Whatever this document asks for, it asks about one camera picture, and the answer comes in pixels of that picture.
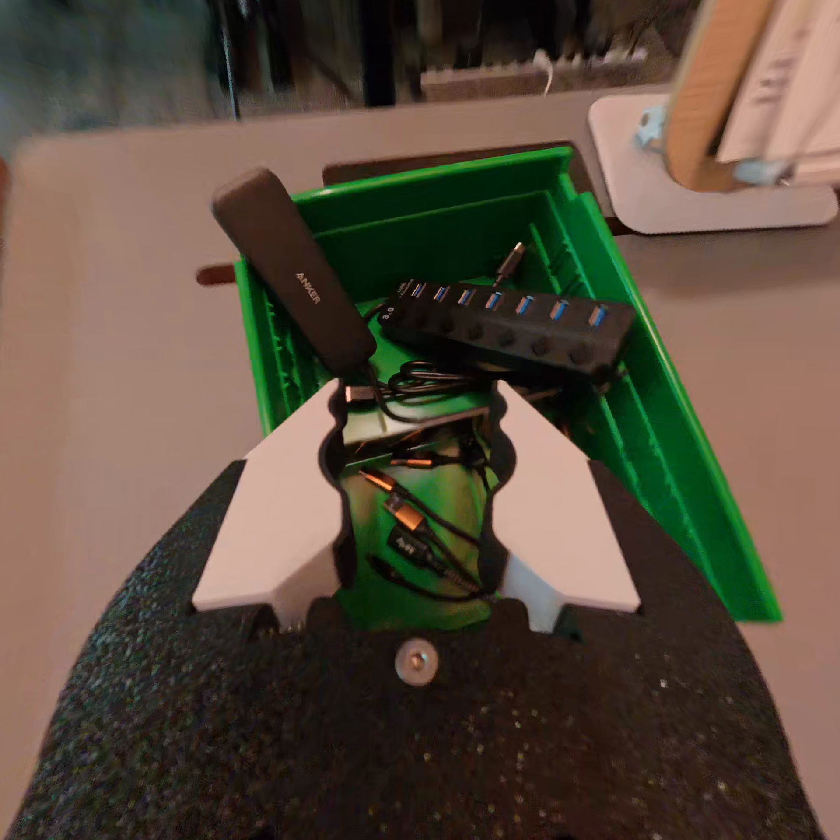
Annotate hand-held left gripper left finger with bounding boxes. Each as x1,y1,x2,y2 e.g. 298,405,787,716
192,379,360,632

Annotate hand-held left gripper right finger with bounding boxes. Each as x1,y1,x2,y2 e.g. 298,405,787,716
481,379,642,634

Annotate orange plug usb cable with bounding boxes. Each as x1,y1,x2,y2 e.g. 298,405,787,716
357,467,483,546
390,453,490,487

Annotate tall black usb hub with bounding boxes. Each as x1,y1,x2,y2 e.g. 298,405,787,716
379,279,636,386

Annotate slim black usb hub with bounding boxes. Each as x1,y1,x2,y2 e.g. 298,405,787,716
211,167,378,378

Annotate green plastic bin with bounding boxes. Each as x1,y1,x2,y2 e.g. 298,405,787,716
233,146,783,624

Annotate instruction sheet stand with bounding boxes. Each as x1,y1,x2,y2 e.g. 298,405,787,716
587,0,840,236

